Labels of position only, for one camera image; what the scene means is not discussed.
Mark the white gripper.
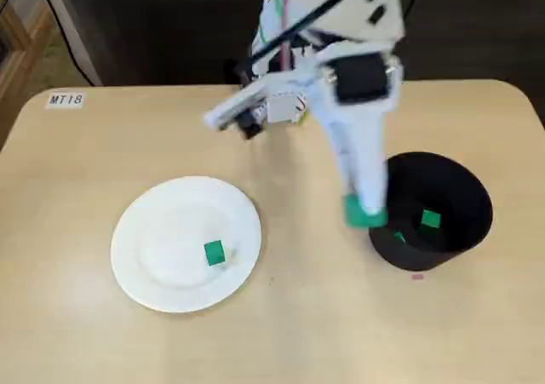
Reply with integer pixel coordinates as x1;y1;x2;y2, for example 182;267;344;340
306;38;404;215

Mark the black pot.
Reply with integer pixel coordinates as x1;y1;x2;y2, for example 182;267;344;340
368;152;494;272

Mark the white paper plate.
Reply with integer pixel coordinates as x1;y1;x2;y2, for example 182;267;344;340
110;175;262;314

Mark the white MT18 label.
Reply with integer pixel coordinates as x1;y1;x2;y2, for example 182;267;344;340
45;92;85;109

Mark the wooden shelf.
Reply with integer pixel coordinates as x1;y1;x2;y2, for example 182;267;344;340
0;0;59;146

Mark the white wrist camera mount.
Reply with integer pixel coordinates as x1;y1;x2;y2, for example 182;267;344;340
203;79;273;141

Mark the red servo cable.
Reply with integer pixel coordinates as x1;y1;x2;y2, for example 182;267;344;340
278;0;295;72

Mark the black camera cable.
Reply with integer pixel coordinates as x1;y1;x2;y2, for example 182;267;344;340
250;0;384;64

